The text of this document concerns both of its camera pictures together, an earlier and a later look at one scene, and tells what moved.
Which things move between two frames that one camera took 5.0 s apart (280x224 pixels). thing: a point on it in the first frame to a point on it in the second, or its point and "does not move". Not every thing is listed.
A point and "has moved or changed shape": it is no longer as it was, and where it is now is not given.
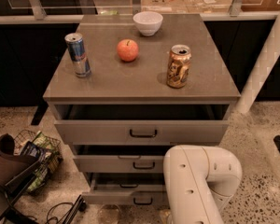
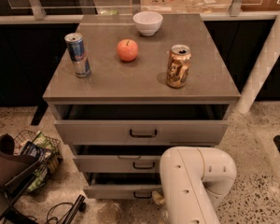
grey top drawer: [142, 124] does not move
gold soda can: [178, 66] does not move
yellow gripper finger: [164, 216] to [158, 199]
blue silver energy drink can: [77, 49] does not move
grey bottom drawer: [127, 189] has moved or changed shape
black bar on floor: [80, 205] does not move
